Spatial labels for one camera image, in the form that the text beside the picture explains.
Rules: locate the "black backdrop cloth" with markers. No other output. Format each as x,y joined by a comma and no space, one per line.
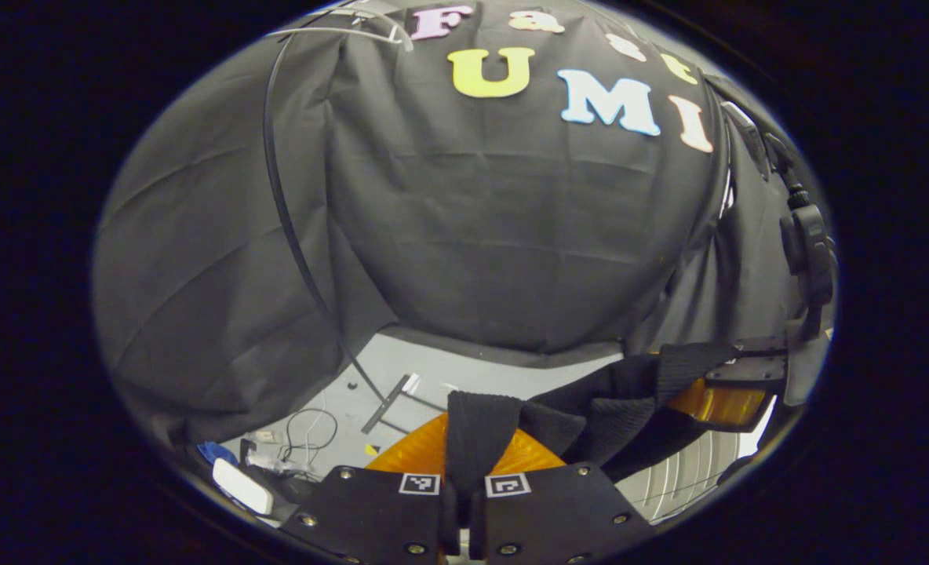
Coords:
511,235

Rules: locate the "clear plastic bag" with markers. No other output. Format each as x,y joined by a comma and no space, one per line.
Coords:
276,464

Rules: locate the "black metal clothes rack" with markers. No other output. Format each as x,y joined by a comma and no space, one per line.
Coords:
386,404

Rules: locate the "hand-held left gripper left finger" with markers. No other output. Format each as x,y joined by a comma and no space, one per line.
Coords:
370,510

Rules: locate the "white oblong device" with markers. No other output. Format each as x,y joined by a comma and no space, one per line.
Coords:
241,486

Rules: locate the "empty white hanger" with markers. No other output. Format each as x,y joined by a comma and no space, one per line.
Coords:
402,39

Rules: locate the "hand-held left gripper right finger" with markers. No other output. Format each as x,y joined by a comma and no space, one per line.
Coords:
559,510

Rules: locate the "black ribbed jacket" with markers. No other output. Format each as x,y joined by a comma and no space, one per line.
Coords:
590,416

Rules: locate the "blue object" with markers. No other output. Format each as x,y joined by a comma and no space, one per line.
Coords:
217,453

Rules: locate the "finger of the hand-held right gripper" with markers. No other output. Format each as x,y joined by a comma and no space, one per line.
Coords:
719,404

